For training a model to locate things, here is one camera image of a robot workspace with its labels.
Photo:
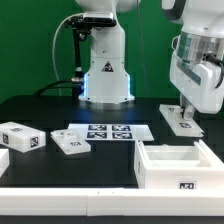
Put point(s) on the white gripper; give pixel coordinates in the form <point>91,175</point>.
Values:
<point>198,85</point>

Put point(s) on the white door panel with knob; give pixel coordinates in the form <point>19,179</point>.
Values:
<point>179,125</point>

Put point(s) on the white cabinet body box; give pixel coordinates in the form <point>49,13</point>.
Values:
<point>193,167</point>

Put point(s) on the white door panel with tags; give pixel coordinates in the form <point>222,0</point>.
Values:
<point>70,142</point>

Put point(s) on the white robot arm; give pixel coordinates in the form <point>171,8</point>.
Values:
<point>201,40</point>

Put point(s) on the white cabinet top block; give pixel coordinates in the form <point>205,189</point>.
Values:
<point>20,137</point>

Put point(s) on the white marker sheet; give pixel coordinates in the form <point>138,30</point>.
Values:
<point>113,132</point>

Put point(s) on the black camera on stand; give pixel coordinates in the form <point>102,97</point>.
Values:
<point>79,36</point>

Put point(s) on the white front rail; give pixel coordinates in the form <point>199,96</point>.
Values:
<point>110,202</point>

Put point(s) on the white left rail piece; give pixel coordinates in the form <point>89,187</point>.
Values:
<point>4,160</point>

